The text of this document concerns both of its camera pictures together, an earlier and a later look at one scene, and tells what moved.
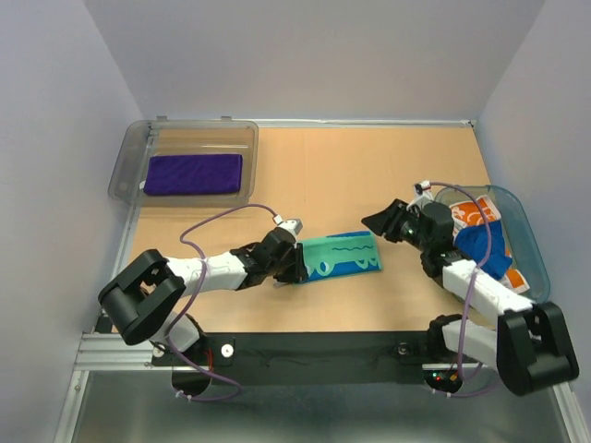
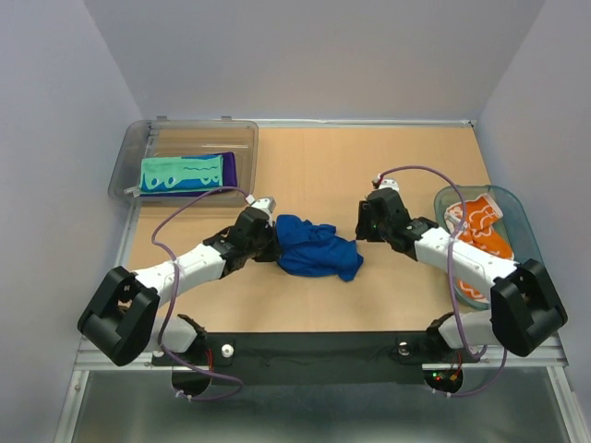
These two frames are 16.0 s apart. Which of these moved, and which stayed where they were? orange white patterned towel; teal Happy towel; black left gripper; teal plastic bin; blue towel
Moved: teal Happy towel; blue towel; black left gripper
Stayed: teal plastic bin; orange white patterned towel
